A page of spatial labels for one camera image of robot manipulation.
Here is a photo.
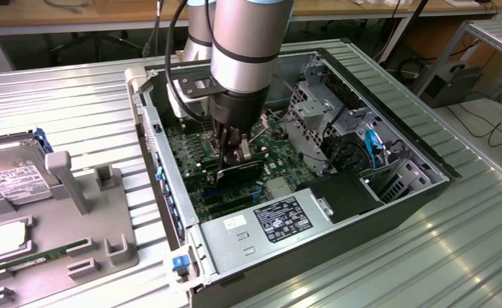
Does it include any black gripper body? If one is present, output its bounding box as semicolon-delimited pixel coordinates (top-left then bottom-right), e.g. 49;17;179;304
209;88;270;134

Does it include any black graphics card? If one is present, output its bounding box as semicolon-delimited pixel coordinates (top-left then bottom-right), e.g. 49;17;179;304
213;158;266;189

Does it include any metal socket cover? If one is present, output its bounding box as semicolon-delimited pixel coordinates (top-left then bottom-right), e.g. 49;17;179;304
250;111;278;142

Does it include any installed green RAM stick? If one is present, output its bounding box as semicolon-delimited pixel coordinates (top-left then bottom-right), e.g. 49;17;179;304
197;150;269;176

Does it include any green motherboard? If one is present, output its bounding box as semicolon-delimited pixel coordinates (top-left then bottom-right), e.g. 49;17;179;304
159;108;316;223

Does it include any black RAM slot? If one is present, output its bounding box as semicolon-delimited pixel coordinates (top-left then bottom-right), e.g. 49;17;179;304
178;117;211;135

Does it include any blue expansion slot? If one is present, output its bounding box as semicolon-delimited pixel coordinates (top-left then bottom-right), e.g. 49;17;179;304
199;184;259;199

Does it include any silver chipset heatsink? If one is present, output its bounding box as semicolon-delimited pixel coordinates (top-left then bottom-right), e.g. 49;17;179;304
263;178;296;197

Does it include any silver drive cage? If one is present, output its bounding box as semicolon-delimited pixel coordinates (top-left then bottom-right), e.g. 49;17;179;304
285;79;388;176

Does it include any black expansion slot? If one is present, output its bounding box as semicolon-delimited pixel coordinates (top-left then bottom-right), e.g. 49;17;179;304
205;191;257;216

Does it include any black plastic shroud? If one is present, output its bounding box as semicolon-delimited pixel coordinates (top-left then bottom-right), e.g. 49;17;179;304
295;169;384;225

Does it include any grey power supply unit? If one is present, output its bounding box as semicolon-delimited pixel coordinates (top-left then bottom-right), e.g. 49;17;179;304
197;187;335;277

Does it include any black open PC case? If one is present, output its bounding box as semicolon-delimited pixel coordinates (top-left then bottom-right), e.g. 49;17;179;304
123;37;463;308

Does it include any blue case latch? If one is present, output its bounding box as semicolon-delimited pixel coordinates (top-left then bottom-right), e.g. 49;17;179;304
170;255;190;274

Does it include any black office chair base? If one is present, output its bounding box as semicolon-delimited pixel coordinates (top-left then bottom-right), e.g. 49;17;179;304
47;30;145;62

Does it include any wooden desk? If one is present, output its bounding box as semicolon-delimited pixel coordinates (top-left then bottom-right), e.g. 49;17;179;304
0;0;502;31

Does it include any grey parts rack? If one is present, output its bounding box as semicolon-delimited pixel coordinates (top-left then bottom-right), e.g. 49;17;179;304
0;150;142;308

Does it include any black box device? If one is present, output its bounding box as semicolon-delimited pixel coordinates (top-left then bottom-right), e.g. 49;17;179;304
419;63;486;109

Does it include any silver hard disk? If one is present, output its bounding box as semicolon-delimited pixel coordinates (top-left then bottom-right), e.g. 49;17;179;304
0;132;59;205

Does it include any silver CPU chip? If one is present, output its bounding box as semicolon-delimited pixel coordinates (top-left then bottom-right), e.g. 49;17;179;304
0;221;31;258

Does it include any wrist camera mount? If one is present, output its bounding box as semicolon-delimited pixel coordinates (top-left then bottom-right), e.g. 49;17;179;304
166;76;218;120

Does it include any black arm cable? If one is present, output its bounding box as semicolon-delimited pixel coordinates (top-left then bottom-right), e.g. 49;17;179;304
163;0;211;121

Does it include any blue SATA wire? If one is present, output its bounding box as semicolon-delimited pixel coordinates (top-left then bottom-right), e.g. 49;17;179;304
362;127;383;170

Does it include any blue disk carrier bracket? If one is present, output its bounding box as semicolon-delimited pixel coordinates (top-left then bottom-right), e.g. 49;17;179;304
30;127;55;155

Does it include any black floor cable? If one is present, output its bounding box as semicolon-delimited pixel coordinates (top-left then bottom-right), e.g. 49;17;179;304
444;104;502;147

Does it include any metal frame slat table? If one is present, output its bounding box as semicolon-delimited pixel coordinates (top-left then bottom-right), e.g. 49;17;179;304
436;20;502;83

